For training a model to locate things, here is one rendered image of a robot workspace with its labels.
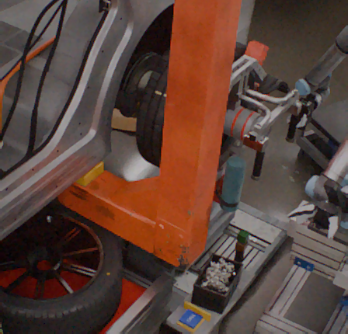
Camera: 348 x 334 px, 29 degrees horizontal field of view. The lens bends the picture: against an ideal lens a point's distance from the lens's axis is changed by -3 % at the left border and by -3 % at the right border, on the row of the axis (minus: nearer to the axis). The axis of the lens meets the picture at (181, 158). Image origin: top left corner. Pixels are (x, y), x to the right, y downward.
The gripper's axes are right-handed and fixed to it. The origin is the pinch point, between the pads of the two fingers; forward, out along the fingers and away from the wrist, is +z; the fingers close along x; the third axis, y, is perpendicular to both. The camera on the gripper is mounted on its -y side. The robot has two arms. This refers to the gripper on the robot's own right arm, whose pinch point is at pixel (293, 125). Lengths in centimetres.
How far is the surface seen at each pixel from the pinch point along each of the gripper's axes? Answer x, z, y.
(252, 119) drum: -12.2, 19.7, 8.5
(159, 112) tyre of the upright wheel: -41, 48, 14
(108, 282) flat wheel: -26, 101, -33
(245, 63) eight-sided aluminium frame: -23.9, 9.6, 27.2
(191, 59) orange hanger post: -12, 79, 64
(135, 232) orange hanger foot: -29, 79, -24
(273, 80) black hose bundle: -11.9, 4.2, 21.0
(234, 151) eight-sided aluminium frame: -22.8, 8.8, -21.1
